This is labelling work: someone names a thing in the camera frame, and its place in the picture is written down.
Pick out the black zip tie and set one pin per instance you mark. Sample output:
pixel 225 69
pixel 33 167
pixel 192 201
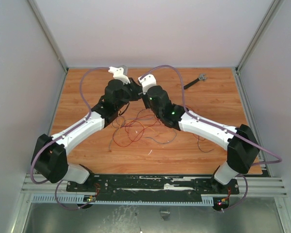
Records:
pixel 122 112

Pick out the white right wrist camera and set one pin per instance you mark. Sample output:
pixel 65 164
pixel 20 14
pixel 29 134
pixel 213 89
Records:
pixel 147 82

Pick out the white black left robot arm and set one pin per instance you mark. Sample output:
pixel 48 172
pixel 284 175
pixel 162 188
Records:
pixel 51 152

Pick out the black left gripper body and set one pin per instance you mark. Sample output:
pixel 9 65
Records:
pixel 134 92

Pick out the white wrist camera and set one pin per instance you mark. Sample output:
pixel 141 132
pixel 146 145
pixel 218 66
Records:
pixel 118 74
pixel 147 82

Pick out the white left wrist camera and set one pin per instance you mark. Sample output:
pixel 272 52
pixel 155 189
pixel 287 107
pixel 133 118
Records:
pixel 118 74

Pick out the adjustable wrench black handle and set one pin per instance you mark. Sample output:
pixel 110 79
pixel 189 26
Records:
pixel 201 77

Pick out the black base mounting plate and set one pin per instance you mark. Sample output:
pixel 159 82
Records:
pixel 153 188

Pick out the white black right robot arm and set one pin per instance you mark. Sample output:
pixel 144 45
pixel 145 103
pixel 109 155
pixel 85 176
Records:
pixel 239 142

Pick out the aluminium frame rail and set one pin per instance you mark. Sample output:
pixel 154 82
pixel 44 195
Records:
pixel 265 187

